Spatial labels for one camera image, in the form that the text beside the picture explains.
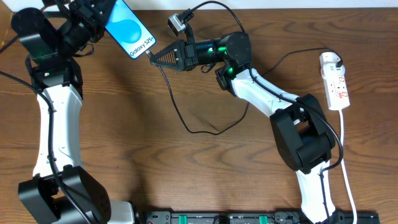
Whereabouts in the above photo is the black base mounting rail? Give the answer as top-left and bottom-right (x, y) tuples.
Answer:
(135, 211), (381, 224)

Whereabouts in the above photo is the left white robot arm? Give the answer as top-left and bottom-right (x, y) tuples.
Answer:
(11, 1), (135, 223)

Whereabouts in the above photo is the black USB charging cable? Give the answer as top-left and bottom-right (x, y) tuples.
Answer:
(145, 47), (344, 136)

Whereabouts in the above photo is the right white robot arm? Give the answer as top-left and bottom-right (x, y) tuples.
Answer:
(149, 32), (341, 223)

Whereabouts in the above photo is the white USB charger plug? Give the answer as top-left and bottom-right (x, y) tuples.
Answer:
(320, 52), (343, 68)

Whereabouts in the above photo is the white power strip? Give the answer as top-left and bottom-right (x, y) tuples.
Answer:
(321, 63), (350, 111)

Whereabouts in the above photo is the cardboard box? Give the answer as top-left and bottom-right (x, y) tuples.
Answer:
(1, 1), (15, 53)

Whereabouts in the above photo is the blue Samsung Galaxy smartphone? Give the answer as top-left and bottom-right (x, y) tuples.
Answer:
(105, 0), (156, 60)

